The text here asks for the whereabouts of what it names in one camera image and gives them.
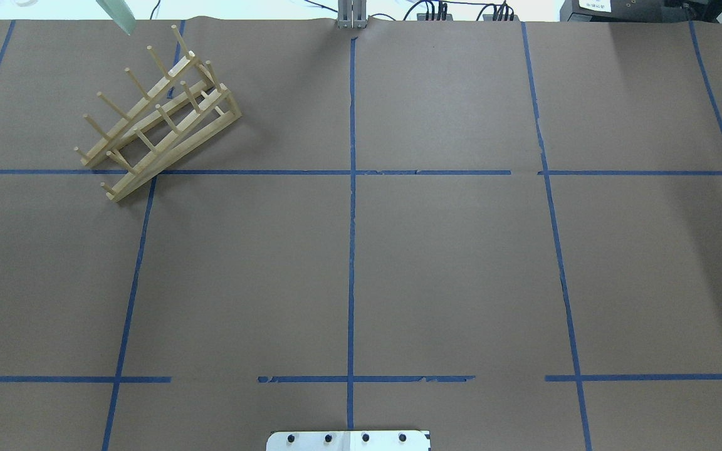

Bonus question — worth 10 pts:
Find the light green plate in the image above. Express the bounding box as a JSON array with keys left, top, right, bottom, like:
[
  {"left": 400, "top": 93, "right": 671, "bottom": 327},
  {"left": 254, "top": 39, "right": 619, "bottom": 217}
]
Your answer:
[{"left": 97, "top": 0, "right": 137, "bottom": 35}]

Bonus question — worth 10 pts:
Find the wooden dish rack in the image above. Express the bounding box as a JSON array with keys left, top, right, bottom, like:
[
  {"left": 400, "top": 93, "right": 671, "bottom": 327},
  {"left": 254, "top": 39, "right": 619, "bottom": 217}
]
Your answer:
[{"left": 74, "top": 24, "right": 243, "bottom": 202}]

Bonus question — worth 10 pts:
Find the black computer box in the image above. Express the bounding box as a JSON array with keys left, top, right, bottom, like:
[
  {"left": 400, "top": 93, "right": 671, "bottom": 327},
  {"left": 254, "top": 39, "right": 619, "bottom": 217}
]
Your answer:
[{"left": 559, "top": 1, "right": 722, "bottom": 23}]

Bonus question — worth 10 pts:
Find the aluminium frame post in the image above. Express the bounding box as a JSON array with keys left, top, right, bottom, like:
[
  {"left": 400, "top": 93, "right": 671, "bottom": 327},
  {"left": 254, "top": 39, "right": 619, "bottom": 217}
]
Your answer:
[{"left": 336, "top": 0, "right": 369, "bottom": 29}]

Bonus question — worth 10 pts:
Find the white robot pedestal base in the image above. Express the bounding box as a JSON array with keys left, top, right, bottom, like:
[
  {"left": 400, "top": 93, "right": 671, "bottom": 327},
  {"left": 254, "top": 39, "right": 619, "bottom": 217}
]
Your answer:
[{"left": 265, "top": 429, "right": 432, "bottom": 450}]

